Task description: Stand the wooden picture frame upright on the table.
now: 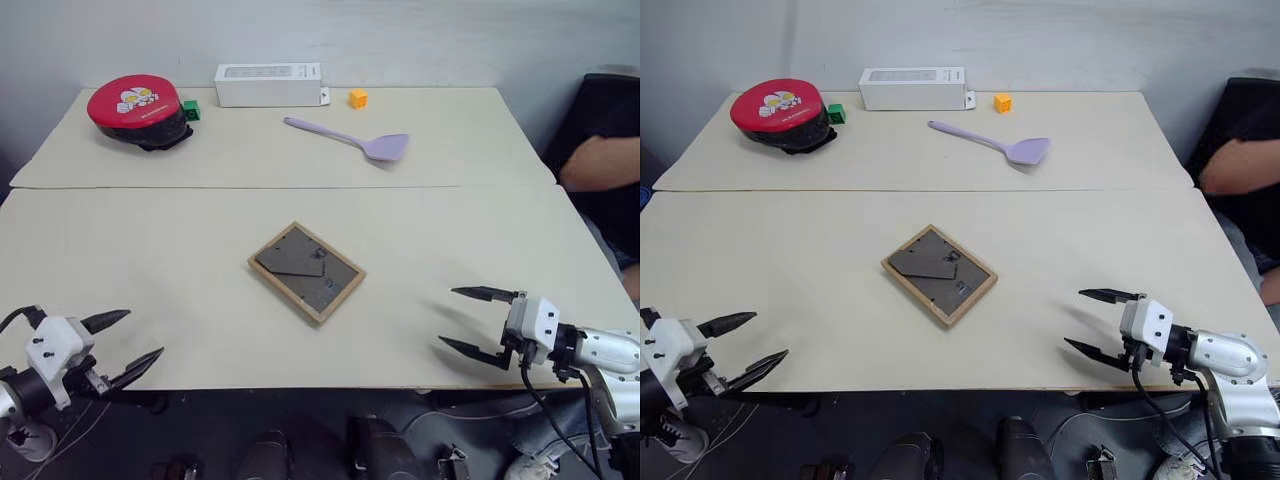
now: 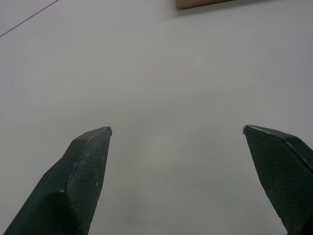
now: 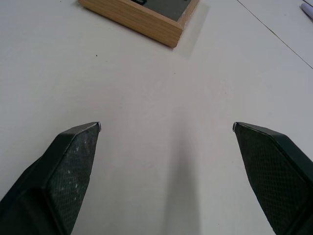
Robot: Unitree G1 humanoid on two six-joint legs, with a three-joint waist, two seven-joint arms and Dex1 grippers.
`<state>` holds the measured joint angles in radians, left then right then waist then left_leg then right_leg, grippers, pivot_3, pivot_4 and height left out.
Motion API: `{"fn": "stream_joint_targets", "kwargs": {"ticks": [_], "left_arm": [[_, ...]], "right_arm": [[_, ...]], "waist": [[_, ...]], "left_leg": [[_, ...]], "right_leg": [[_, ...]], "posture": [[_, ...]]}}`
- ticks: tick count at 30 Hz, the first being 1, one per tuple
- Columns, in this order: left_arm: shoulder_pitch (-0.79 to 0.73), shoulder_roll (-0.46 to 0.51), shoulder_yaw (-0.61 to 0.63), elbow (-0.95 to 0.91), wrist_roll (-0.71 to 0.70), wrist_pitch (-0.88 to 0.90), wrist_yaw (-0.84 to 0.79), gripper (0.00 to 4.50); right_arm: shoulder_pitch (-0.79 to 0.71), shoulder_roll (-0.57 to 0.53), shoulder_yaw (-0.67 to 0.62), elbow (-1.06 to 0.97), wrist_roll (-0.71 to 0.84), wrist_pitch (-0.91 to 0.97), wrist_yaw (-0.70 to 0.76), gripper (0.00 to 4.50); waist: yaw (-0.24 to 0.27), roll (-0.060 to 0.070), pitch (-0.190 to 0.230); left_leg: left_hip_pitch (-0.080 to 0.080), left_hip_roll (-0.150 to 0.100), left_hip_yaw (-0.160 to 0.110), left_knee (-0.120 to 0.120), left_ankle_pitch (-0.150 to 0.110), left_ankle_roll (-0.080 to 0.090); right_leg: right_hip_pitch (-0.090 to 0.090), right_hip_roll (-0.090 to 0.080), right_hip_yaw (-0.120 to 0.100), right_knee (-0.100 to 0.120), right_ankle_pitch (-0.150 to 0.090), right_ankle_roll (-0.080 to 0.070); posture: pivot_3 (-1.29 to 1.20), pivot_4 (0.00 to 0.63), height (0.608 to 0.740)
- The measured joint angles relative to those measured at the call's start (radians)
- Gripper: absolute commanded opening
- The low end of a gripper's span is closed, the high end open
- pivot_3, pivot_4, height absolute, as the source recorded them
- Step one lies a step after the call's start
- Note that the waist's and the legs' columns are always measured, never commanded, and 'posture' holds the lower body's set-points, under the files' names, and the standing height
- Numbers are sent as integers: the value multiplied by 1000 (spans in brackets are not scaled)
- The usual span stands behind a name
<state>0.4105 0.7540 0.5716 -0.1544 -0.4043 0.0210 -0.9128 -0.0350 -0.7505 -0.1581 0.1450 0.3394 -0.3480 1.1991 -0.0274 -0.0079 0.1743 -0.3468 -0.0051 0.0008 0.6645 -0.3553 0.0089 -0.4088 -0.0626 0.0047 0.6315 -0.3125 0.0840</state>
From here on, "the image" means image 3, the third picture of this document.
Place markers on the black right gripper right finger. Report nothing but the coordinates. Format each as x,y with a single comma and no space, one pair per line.
276,176

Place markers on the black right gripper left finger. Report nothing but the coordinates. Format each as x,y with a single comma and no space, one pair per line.
58,176

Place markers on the white pen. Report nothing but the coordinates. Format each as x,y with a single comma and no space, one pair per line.
307,8

